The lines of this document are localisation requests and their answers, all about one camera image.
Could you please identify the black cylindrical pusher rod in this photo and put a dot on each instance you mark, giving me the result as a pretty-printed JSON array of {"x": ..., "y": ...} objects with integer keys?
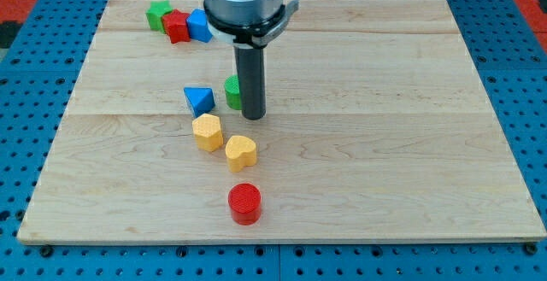
[{"x": 251, "y": 82}]

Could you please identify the black clamp mount ring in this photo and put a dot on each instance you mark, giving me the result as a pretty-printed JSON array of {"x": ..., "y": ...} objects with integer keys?
[{"x": 256, "y": 36}]

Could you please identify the green circle block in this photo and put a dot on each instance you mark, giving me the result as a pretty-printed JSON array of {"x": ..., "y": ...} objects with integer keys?
[{"x": 232, "y": 92}]

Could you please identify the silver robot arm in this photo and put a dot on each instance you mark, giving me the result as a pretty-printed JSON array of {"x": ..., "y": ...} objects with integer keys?
[{"x": 244, "y": 12}]

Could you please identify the red circle block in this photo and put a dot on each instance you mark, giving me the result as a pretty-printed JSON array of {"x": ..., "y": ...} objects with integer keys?
[{"x": 245, "y": 203}]

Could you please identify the blue pentagon block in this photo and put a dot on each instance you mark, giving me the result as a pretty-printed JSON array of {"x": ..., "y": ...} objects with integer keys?
[{"x": 198, "y": 26}]

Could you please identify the blue triangle block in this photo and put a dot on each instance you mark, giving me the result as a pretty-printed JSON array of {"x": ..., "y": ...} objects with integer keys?
[{"x": 200, "y": 100}]

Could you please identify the red star block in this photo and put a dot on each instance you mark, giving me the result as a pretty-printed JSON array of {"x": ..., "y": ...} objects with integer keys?
[{"x": 175, "y": 26}]

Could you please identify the yellow hexagon block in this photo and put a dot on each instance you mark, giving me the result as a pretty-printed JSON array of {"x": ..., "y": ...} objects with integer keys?
[{"x": 207, "y": 132}]

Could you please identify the yellow heart block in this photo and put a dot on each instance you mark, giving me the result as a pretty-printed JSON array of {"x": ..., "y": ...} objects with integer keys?
[{"x": 240, "y": 152}]

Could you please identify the green star block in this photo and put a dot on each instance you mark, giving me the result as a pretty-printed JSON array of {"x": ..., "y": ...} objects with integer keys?
[{"x": 155, "y": 13}]

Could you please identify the wooden board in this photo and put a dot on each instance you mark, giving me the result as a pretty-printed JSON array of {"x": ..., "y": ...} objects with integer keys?
[{"x": 378, "y": 130}]

